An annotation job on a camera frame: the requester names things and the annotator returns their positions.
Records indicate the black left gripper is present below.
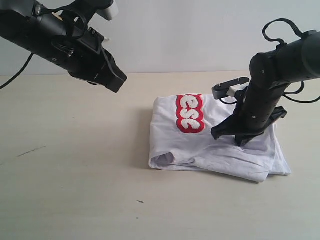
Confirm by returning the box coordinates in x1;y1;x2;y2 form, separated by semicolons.
51;28;128;93

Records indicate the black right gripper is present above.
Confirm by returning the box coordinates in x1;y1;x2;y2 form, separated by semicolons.
211;88;287;147

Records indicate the white t-shirt red lettering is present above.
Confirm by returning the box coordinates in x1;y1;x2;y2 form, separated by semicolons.
148;94;292;183

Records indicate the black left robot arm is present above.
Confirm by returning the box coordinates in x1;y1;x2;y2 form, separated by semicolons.
0;0;127;93

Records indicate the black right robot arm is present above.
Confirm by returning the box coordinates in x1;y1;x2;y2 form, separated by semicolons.
211;30;320;147

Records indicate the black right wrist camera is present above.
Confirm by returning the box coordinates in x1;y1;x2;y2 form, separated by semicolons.
212;77;250;100

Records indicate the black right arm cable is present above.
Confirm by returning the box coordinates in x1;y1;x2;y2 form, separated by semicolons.
261;17;320;104

